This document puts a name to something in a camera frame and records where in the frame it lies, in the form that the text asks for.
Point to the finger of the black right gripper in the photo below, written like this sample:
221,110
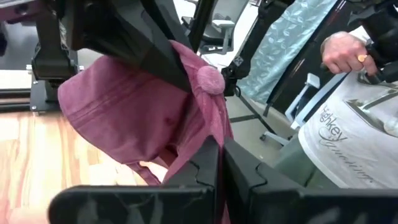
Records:
161,53
200,25

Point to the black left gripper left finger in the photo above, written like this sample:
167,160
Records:
208,168

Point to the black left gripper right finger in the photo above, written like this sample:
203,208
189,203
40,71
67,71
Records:
239,171

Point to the maroon cap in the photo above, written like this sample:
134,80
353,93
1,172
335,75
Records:
130,118

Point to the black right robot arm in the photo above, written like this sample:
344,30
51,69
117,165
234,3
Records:
53,46

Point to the grey office chair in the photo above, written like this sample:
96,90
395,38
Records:
224,28

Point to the teal leaf-patterned cloth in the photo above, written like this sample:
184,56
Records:
280,46

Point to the white office chair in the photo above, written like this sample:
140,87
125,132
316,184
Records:
312,81

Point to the person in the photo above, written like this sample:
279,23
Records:
357,140

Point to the person's hand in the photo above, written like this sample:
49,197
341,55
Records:
342,53

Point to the black aluminium table frame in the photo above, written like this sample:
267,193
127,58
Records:
15,101

